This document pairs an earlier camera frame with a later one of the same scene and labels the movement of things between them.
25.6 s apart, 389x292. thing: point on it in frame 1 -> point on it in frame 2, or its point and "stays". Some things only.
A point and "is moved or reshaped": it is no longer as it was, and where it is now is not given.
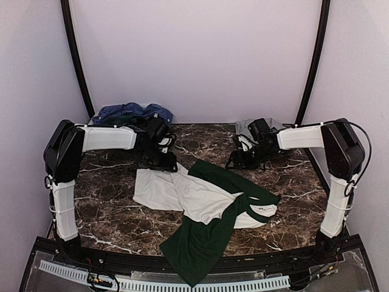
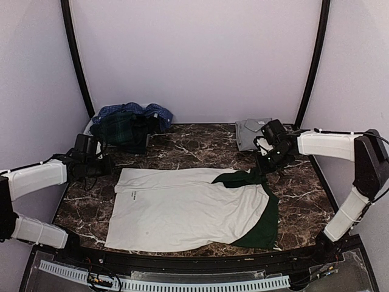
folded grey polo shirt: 242,127 stays
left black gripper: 167,165 -> 108,170
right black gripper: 234,155 -> 264,169
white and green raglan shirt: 213,204 is moved or reshaped
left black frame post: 76,56 stays
